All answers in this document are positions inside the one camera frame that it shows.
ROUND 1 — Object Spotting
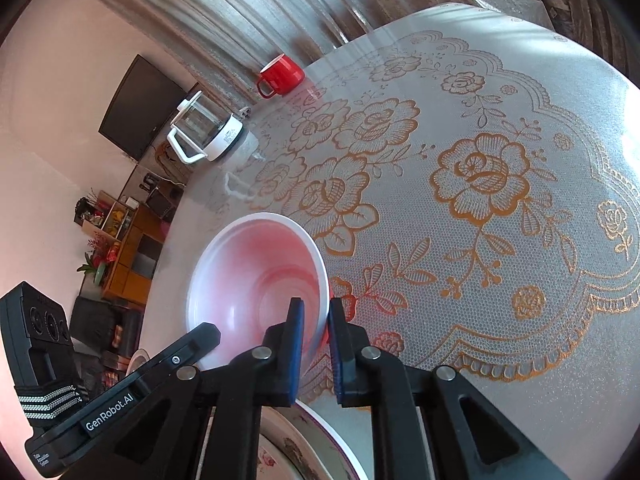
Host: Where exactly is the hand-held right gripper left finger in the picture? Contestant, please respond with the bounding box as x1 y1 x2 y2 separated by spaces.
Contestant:
80 297 307 480

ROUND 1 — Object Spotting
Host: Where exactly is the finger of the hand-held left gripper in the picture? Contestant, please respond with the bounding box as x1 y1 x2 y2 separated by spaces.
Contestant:
127 322 222 387

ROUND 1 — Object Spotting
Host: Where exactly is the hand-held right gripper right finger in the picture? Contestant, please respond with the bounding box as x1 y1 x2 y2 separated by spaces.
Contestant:
327 297 561 480

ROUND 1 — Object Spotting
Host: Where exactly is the red plastic bowl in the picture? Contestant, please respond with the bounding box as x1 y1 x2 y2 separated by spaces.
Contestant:
186 212 332 368

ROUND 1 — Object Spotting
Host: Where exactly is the large pink-rimmed floral plate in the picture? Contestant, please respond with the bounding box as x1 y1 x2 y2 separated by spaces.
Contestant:
257 400 368 480

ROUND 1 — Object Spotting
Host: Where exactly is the black sofa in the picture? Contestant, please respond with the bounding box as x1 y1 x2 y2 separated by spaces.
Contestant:
70 296 146 376

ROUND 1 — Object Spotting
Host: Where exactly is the wooden cabinet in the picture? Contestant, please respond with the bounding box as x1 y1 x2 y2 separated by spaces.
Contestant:
102 205 173 306

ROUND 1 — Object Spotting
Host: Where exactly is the green potted plant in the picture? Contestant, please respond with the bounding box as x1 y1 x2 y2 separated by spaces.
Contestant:
77 255 108 281

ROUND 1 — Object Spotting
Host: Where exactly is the wooden shelf box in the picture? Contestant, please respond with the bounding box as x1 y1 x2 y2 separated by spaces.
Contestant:
75 190 138 241

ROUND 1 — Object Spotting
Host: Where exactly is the wooden chair back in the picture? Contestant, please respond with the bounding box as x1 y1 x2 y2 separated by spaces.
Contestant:
150 142 193 186

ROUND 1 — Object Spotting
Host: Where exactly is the white glass electric kettle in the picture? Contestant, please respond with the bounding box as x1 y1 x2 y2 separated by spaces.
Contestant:
166 91 247 165

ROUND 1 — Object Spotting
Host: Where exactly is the red mug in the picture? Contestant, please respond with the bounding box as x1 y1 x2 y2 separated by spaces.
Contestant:
256 53 306 99

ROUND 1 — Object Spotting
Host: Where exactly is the wide beige curtain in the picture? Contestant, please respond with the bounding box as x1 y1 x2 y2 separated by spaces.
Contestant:
70 0 546 106

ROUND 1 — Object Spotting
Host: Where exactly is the narrow beige curtain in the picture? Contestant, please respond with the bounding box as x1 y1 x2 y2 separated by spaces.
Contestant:
530 0 640 56

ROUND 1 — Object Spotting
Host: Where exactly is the black wall television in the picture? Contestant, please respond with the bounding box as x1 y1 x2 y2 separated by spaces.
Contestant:
98 55 187 162

